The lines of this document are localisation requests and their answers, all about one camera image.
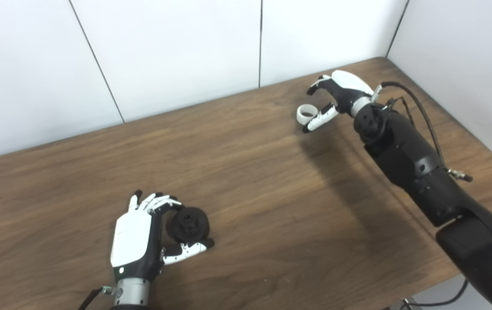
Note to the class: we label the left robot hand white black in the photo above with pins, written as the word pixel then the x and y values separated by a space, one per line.
pixel 131 237

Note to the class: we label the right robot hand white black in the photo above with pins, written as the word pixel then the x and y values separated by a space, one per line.
pixel 349 84

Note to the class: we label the round black part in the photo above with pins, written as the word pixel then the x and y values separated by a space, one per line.
pixel 190 226

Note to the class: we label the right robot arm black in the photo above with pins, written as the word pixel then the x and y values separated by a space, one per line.
pixel 405 146

